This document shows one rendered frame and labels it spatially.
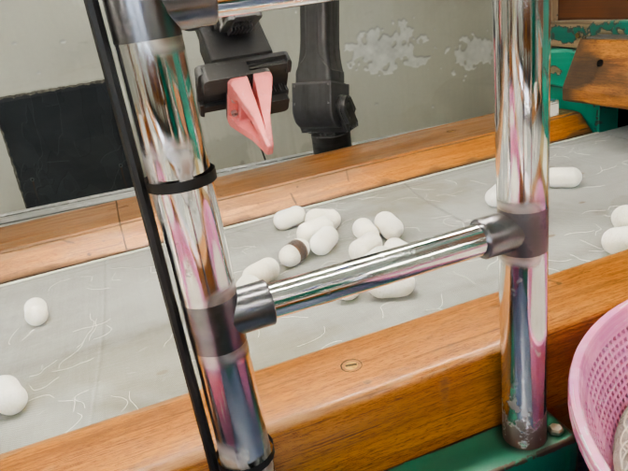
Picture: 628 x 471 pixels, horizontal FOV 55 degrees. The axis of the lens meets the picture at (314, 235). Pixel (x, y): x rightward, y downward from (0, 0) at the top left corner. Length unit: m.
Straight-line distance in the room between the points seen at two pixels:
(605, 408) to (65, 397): 0.32
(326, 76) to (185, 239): 0.70
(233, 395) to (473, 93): 2.67
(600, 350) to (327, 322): 0.18
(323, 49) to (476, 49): 1.97
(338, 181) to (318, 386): 0.38
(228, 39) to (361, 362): 0.42
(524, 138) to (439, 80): 2.52
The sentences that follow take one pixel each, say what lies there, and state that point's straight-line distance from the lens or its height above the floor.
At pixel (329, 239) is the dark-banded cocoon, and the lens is 0.52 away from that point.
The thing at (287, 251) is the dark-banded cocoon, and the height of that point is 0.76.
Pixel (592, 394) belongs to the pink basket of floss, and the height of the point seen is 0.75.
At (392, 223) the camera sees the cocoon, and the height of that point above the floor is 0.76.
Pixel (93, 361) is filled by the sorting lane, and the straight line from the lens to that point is 0.45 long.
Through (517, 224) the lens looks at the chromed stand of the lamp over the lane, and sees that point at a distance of 0.29.
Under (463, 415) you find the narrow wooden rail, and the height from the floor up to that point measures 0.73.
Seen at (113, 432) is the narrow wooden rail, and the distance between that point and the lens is 0.34.
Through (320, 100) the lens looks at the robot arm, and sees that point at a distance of 0.90.
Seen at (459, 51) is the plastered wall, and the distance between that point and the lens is 2.81.
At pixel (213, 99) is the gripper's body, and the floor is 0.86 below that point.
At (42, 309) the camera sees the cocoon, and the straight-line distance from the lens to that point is 0.52.
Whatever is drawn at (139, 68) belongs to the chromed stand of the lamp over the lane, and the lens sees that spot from 0.21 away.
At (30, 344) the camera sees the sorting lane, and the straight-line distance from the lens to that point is 0.51.
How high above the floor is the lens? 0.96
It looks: 22 degrees down
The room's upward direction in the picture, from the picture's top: 9 degrees counter-clockwise
